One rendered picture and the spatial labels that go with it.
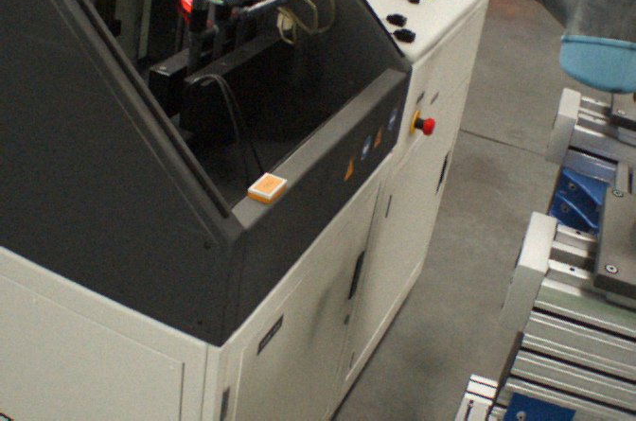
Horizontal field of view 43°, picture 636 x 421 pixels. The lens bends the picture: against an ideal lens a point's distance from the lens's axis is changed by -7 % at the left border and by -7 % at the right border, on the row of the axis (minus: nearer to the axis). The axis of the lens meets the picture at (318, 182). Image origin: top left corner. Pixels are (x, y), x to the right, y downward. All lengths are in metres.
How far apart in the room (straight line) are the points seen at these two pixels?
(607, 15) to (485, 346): 1.91
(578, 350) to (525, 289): 0.11
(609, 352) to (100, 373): 0.69
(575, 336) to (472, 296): 1.67
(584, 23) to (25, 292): 0.87
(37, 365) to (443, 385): 1.29
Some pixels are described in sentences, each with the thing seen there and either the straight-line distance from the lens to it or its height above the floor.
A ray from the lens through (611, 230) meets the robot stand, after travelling 1.01.
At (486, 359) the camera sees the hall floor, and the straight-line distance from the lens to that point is 2.45.
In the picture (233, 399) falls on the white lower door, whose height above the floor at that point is 0.65.
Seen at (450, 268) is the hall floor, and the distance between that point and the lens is 2.78.
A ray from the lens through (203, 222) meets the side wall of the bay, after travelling 0.98.
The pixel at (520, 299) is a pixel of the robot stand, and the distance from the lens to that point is 1.00.
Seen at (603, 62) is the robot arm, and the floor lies 1.31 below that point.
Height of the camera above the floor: 1.49
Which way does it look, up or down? 29 degrees down
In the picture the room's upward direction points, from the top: 10 degrees clockwise
